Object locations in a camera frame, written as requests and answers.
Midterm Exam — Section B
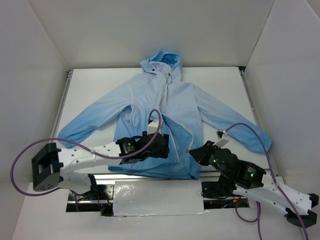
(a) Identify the aluminium table rail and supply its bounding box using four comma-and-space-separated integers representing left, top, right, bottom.
94, 171, 220, 181
50, 69, 74, 138
238, 65, 279, 176

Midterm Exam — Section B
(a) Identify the silver foil-covered panel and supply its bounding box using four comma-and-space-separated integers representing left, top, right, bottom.
112, 180, 206, 217

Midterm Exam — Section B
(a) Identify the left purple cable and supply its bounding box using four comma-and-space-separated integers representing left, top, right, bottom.
10, 109, 163, 212

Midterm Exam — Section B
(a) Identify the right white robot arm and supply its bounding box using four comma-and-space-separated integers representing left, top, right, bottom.
189, 141, 319, 228

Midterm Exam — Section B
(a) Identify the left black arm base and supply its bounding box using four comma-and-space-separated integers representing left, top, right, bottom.
65, 184, 115, 217

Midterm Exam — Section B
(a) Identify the front aluminium table rail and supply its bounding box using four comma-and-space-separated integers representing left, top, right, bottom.
94, 171, 220, 181

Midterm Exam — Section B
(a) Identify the left aluminium table rail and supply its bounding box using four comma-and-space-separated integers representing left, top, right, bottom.
50, 69, 74, 138

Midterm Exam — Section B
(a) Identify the right aluminium table rail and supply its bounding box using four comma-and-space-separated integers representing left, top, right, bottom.
238, 65, 279, 176

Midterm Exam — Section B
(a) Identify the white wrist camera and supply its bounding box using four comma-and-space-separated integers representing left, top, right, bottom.
147, 119, 163, 135
213, 130, 230, 148

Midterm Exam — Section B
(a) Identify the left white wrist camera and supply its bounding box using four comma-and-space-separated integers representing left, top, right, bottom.
147, 119, 163, 135

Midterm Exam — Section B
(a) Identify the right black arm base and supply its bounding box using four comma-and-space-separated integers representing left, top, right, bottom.
200, 181, 249, 210

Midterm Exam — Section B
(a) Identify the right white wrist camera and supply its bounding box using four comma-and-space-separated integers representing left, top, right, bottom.
213, 130, 230, 148

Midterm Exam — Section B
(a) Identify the light blue hooded jacket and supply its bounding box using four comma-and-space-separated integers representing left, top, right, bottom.
58, 51, 272, 179

